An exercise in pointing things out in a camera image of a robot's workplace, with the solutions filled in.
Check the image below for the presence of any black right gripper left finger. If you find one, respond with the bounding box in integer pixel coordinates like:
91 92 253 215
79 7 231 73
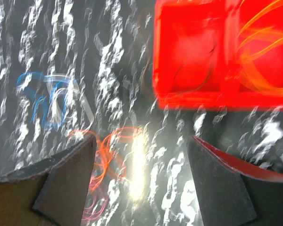
0 135 97 226

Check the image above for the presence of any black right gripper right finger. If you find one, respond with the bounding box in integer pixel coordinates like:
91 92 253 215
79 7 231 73
187 136 283 226

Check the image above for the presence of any white cable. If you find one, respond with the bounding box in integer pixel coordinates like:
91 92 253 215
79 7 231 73
43 74 95 128

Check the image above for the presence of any yellow cable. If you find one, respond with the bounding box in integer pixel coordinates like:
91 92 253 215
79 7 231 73
235 0 283 97

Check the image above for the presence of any brown cable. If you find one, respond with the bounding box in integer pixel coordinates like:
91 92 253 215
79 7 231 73
138 9 217 97

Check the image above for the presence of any red plastic bin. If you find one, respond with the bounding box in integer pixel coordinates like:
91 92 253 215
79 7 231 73
153 0 283 109

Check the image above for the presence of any pink cable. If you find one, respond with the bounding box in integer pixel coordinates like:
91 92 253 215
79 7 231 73
81 169 123 222

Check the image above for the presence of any orange cable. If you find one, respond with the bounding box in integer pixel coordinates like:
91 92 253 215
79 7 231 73
69 127 143 186

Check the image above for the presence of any blue cable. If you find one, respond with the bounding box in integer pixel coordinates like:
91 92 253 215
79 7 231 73
16 72 71 128

